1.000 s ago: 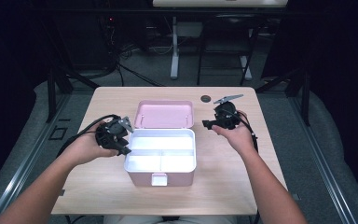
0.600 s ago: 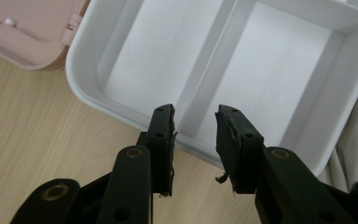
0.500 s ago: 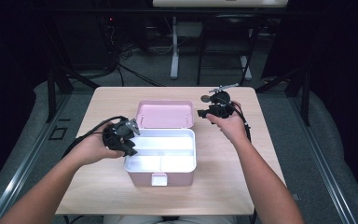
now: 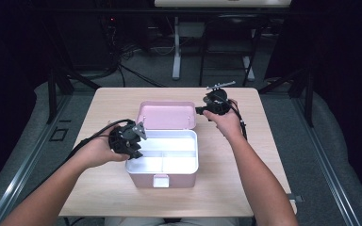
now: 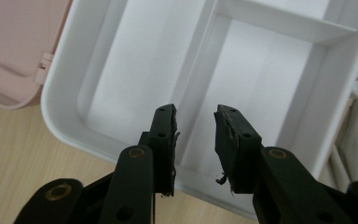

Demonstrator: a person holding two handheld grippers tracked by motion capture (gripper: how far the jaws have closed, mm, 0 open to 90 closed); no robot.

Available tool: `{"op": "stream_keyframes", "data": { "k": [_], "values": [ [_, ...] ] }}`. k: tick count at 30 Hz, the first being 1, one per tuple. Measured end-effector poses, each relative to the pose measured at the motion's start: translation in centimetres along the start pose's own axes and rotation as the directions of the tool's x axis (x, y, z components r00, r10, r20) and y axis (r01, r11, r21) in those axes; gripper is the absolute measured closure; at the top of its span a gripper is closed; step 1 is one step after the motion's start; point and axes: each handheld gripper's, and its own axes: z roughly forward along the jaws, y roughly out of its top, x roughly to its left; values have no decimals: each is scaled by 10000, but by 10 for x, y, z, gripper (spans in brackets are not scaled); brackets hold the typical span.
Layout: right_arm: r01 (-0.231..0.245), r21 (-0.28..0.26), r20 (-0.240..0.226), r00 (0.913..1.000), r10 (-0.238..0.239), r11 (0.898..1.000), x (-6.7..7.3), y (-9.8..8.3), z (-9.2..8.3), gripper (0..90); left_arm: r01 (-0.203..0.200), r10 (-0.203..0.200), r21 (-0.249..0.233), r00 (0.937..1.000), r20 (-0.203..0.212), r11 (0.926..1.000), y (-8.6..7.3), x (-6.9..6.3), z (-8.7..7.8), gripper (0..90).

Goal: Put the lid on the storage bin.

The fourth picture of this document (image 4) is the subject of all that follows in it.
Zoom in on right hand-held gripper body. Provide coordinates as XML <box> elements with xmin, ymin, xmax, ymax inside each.
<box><xmin>203</xmin><ymin>80</ymin><xmax>237</xmax><ymax>116</ymax></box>

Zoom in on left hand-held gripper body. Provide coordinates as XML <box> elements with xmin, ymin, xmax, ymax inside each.
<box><xmin>107</xmin><ymin>121</ymin><xmax>148</xmax><ymax>155</ymax></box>

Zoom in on pink storage box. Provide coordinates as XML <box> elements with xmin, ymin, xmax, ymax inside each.
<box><xmin>124</xmin><ymin>100</ymin><xmax>200</xmax><ymax>189</ymax></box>

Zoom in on white divided tray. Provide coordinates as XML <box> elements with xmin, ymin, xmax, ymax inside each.
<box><xmin>125</xmin><ymin>129</ymin><xmax>199</xmax><ymax>175</ymax></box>

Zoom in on person's right hand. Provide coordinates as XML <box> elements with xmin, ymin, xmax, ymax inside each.
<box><xmin>202</xmin><ymin>99</ymin><xmax>245</xmax><ymax>142</ymax></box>

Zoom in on person's left hand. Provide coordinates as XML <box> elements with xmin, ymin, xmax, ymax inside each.
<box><xmin>74</xmin><ymin>133</ymin><xmax>130</xmax><ymax>170</ymax></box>

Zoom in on white desk leg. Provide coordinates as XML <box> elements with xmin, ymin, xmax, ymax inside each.
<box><xmin>172</xmin><ymin>16</ymin><xmax>183</xmax><ymax>81</ymax></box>
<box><xmin>242</xmin><ymin>56</ymin><xmax>255</xmax><ymax>82</ymax></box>

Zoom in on black metal stand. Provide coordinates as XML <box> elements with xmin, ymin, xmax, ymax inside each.
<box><xmin>41</xmin><ymin>18</ymin><xmax>102</xmax><ymax>125</ymax></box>
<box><xmin>257</xmin><ymin>67</ymin><xmax>316</xmax><ymax>128</ymax></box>

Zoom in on white background desk top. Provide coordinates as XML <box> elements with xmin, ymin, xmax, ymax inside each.
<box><xmin>154</xmin><ymin>0</ymin><xmax>293</xmax><ymax>8</ymax></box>

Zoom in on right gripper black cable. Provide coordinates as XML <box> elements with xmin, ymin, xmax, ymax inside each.
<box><xmin>229</xmin><ymin>99</ymin><xmax>249</xmax><ymax>141</ymax></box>

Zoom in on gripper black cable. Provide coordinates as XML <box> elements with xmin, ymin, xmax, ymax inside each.
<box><xmin>229</xmin><ymin>99</ymin><xmax>249</xmax><ymax>141</ymax></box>
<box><xmin>31</xmin><ymin>118</ymin><xmax>137</xmax><ymax>193</ymax></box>

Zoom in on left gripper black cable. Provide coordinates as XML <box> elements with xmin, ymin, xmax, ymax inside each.
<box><xmin>31</xmin><ymin>118</ymin><xmax>137</xmax><ymax>193</ymax></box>

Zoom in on black metal stool frame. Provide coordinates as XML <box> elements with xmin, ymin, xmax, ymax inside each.
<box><xmin>198</xmin><ymin>13</ymin><xmax>266</xmax><ymax>88</ymax></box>

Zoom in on black floor cables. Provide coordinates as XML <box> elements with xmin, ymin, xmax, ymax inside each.
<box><xmin>98</xmin><ymin>15</ymin><xmax>175</xmax><ymax>89</ymax></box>

